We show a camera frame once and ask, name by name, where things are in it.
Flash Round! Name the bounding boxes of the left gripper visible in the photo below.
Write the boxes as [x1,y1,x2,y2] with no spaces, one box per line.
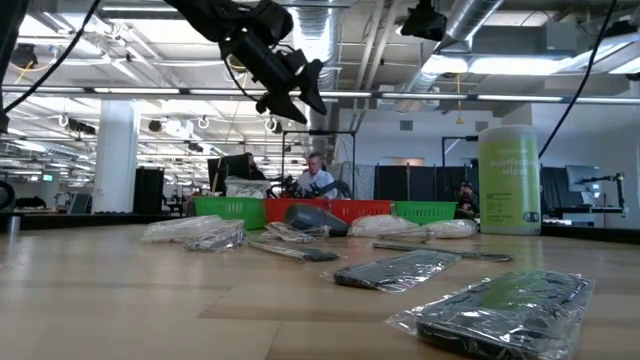
[218,0,329,126]

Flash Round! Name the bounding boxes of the dark grey deodorant bottle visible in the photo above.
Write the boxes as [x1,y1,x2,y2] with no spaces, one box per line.
[283,203,351,238]

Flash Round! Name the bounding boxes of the black comb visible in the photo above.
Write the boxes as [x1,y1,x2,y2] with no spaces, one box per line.
[372,240,515,264]
[321,248,462,295]
[385,269,596,360]
[247,239,342,264]

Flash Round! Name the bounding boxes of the person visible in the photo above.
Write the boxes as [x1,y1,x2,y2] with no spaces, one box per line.
[297,151,339,200]
[243,151,269,182]
[453,180,480,220]

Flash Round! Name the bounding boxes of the bright ceiling light panel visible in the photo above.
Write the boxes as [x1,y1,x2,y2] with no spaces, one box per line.
[421,52,576,77]

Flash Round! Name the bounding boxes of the black background monitor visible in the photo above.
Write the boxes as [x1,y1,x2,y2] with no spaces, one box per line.
[207,153,251,195]

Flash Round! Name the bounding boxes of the green plastic basket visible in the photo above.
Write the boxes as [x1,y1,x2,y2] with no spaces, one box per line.
[392,200,459,226]
[193,195,268,231]

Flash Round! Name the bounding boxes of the black partition panels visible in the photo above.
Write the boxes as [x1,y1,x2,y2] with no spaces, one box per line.
[373,163,479,202]

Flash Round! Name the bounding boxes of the long horizontal light bar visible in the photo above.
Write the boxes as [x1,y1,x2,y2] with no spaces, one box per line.
[0,84,640,105]

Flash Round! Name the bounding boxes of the black cabinet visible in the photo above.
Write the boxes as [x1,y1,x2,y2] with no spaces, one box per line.
[132,166,166,216]

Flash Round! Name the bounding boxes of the green disinfecting wipes canister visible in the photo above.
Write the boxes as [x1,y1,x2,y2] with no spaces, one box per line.
[477,124,543,236]

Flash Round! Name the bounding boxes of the white building column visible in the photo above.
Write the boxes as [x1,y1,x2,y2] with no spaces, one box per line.
[92,98,140,215]

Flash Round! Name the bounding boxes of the grey desk monitor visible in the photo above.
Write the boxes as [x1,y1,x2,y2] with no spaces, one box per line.
[564,163,602,200]

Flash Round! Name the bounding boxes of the black metal stand frame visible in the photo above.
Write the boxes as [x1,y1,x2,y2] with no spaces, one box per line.
[281,128,358,200]

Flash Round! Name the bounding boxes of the silver ventilation duct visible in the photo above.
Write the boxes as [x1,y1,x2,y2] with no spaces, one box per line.
[287,0,342,151]
[397,0,506,99]

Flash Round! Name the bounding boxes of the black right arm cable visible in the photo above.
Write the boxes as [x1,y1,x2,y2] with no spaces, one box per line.
[537,0,619,159]

